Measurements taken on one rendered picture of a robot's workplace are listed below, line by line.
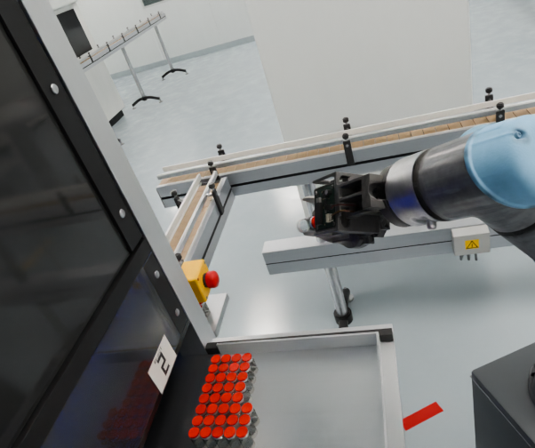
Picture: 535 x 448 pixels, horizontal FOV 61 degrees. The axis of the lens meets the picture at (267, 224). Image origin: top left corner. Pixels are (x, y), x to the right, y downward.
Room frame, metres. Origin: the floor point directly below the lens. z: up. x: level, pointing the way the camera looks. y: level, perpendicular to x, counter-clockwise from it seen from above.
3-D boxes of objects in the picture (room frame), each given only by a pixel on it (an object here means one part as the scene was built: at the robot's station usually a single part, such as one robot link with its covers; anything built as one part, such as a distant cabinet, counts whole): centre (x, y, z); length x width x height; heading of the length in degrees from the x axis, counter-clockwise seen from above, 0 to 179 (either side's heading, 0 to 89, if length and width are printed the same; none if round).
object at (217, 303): (0.88, 0.24, 0.87); 0.14 x 0.13 x 0.02; 71
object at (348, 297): (1.46, -0.19, 0.07); 0.50 x 0.08 x 0.14; 161
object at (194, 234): (1.17, 0.25, 0.92); 0.69 x 0.15 x 0.16; 161
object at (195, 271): (0.85, 0.21, 0.99); 0.08 x 0.07 x 0.07; 71
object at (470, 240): (1.23, -0.67, 0.50); 0.12 x 0.05 x 0.09; 71
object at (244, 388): (0.57, 0.15, 0.90); 0.18 x 0.02 x 0.05; 161
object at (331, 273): (1.46, -0.19, 0.46); 0.09 x 0.09 x 0.77; 71
